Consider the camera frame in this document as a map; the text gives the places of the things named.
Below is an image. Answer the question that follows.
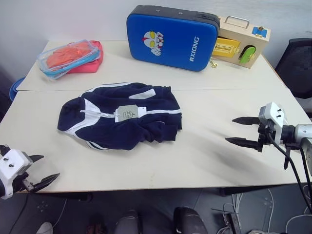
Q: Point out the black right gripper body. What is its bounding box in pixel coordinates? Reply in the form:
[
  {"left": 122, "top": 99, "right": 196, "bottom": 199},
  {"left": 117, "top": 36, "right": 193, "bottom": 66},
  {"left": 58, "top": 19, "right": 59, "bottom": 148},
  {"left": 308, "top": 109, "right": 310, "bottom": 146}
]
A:
[{"left": 255, "top": 119, "right": 278, "bottom": 153}]

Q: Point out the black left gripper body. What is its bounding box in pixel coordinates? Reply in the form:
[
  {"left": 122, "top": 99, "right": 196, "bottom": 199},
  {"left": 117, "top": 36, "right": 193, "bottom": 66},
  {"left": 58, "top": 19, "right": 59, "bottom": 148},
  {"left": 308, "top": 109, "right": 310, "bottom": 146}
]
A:
[{"left": 10, "top": 171, "right": 35, "bottom": 194}]

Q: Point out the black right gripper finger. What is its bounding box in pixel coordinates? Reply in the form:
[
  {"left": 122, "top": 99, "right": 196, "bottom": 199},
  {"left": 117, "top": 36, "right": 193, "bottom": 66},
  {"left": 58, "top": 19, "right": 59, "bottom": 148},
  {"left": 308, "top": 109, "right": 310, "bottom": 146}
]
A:
[
  {"left": 232, "top": 117, "right": 261, "bottom": 125},
  {"left": 225, "top": 137, "right": 259, "bottom": 151}
]

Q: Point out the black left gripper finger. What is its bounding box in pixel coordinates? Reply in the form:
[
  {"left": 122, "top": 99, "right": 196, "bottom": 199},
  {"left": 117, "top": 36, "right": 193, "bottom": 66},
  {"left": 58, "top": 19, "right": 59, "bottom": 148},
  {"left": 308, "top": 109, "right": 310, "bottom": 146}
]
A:
[
  {"left": 31, "top": 173, "right": 60, "bottom": 194},
  {"left": 29, "top": 155, "right": 45, "bottom": 165}
]

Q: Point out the clear pouch with orange items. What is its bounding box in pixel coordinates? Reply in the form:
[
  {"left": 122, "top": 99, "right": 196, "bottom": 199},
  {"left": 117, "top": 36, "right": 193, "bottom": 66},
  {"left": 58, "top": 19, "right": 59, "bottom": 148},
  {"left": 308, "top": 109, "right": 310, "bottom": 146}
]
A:
[{"left": 37, "top": 39, "right": 101, "bottom": 80}]

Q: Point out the white shoe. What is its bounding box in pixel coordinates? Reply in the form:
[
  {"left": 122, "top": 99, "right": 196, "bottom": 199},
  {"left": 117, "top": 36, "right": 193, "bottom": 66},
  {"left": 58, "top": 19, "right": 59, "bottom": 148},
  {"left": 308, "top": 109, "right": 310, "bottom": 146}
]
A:
[{"left": 36, "top": 221, "right": 54, "bottom": 234}]

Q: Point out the blue plastic basin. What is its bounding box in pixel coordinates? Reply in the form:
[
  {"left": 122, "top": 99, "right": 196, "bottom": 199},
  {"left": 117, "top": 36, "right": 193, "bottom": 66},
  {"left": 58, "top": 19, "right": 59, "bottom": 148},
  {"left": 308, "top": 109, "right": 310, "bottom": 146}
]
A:
[{"left": 9, "top": 77, "right": 26, "bottom": 100}]

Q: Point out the wooden lock puzzle box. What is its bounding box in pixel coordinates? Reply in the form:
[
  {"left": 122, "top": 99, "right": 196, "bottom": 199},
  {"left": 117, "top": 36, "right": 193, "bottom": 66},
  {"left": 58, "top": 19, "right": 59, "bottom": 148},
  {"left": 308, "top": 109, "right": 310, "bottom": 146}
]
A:
[{"left": 211, "top": 15, "right": 272, "bottom": 70}]

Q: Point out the black mesh office chair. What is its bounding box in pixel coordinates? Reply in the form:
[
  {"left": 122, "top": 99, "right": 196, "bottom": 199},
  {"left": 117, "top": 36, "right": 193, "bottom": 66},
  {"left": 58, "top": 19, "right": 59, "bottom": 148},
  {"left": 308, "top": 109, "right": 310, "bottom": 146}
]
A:
[{"left": 274, "top": 38, "right": 312, "bottom": 99}]

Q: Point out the black floor power strip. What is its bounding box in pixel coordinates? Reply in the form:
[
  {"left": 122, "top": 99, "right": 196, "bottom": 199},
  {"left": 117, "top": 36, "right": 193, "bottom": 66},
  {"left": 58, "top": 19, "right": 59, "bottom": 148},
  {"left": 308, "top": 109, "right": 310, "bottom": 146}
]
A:
[{"left": 211, "top": 207, "right": 243, "bottom": 234}]

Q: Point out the dark grey rounded shape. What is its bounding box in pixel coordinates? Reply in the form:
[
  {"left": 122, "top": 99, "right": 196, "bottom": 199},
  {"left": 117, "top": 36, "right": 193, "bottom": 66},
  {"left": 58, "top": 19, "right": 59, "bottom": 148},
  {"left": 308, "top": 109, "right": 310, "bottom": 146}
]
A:
[{"left": 114, "top": 210, "right": 140, "bottom": 234}]

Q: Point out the dark rounded glossy shape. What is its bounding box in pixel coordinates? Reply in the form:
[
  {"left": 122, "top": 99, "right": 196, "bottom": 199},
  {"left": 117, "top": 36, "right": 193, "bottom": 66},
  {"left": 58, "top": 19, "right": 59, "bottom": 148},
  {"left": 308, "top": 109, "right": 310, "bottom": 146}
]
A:
[{"left": 173, "top": 206, "right": 208, "bottom": 234}]

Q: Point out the grey paper clothing tag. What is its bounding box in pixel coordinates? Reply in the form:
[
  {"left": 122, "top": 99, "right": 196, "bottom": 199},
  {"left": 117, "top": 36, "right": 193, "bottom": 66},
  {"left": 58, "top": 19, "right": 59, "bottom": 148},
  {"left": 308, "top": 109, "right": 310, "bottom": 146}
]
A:
[{"left": 114, "top": 104, "right": 147, "bottom": 122}]

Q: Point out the navy white zip jacket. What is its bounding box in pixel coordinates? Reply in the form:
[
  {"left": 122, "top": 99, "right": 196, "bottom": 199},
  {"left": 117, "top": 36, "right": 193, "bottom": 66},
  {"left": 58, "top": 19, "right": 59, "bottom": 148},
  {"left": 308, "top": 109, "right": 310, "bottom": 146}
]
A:
[{"left": 57, "top": 82, "right": 183, "bottom": 151}]

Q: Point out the blue RXIONG padded case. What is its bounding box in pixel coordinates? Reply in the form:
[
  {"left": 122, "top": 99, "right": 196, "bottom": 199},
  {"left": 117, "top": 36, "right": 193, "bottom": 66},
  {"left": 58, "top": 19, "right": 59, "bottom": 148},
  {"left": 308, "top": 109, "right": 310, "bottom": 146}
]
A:
[{"left": 126, "top": 5, "right": 221, "bottom": 72}]

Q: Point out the pink fabric bag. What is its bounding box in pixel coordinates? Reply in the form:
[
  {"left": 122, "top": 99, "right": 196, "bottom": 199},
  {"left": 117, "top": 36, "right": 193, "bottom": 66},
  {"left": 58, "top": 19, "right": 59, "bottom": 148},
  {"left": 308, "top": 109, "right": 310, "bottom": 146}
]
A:
[{"left": 65, "top": 40, "right": 104, "bottom": 74}]

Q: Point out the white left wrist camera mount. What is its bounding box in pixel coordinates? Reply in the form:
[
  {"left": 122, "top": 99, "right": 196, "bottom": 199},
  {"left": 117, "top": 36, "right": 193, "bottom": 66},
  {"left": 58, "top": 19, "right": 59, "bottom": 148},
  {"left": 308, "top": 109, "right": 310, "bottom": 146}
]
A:
[{"left": 0, "top": 149, "right": 34, "bottom": 200}]

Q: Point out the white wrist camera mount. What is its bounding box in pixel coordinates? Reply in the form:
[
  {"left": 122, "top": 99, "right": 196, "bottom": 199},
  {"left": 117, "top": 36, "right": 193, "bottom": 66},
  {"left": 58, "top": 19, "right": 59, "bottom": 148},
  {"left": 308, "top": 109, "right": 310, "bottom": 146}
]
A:
[
  {"left": 258, "top": 102, "right": 289, "bottom": 145},
  {"left": 0, "top": 149, "right": 34, "bottom": 200}
]

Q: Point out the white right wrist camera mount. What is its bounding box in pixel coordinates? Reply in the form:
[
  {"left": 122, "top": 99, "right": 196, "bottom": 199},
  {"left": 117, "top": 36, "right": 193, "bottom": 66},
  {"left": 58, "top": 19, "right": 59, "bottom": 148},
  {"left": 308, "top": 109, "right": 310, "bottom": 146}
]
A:
[{"left": 258, "top": 102, "right": 289, "bottom": 145}]

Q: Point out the white floor cable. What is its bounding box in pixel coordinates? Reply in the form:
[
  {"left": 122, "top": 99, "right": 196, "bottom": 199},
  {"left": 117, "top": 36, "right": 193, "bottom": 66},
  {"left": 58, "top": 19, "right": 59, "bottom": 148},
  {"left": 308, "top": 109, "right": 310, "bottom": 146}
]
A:
[{"left": 267, "top": 188, "right": 275, "bottom": 234}]

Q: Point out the grey looped floor cable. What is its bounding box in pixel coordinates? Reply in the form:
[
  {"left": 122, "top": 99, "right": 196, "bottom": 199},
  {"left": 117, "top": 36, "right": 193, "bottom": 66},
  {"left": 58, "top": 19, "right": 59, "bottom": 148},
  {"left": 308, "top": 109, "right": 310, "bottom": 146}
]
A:
[{"left": 285, "top": 206, "right": 312, "bottom": 234}]

